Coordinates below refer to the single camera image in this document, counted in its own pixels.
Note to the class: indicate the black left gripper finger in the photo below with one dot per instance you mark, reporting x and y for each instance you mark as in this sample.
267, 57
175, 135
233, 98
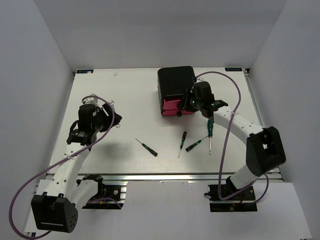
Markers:
115, 118
108, 107

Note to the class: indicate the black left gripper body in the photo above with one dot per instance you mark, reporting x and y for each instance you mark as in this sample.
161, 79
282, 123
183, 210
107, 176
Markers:
103, 122

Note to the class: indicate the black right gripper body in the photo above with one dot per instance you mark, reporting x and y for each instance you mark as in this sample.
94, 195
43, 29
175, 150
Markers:
193, 104

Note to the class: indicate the silver combination wrench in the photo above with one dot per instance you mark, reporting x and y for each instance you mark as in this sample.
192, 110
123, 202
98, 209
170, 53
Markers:
117, 126

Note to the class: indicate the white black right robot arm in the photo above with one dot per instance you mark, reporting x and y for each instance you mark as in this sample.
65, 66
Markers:
264, 147

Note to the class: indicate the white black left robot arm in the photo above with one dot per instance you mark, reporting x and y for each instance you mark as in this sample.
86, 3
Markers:
56, 208

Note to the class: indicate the black drawer cabinet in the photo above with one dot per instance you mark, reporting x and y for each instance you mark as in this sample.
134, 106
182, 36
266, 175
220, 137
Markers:
174, 81

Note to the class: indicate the pink middle drawer black knob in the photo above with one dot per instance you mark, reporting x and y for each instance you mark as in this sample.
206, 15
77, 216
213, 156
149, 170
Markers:
162, 104

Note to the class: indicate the small black green screwdriver centre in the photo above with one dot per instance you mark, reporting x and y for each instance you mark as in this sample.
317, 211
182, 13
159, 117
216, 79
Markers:
184, 135

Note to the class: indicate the small black green screwdriver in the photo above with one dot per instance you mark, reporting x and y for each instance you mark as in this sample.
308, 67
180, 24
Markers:
184, 135
192, 146
150, 150

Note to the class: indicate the blue label sticker left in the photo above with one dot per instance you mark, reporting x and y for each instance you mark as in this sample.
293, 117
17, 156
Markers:
84, 71

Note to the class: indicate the blue label sticker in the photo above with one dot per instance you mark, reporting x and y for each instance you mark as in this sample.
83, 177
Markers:
84, 71
233, 69

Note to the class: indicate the small black green screwdriver right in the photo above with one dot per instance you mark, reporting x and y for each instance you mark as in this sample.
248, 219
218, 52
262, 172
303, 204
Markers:
192, 146

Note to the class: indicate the small black green screwdriver left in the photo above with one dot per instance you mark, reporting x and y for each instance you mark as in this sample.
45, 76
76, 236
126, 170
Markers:
150, 150

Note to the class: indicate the blue label sticker right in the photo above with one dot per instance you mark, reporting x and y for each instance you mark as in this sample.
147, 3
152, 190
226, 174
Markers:
233, 69

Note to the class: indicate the large green handled screwdriver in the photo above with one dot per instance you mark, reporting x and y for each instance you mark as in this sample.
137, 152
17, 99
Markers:
210, 126

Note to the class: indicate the aluminium right side rail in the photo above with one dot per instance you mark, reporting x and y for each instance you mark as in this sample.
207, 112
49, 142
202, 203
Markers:
246, 73

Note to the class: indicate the aluminium rail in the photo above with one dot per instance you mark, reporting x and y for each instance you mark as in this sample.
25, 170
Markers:
246, 73
274, 176

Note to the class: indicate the aluminium front rail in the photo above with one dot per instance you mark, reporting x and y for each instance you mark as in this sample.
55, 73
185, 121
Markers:
274, 176

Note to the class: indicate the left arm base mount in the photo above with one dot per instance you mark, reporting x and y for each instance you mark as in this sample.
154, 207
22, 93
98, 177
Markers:
103, 195

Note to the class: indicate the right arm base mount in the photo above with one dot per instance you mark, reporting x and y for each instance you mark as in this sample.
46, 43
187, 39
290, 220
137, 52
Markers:
243, 202

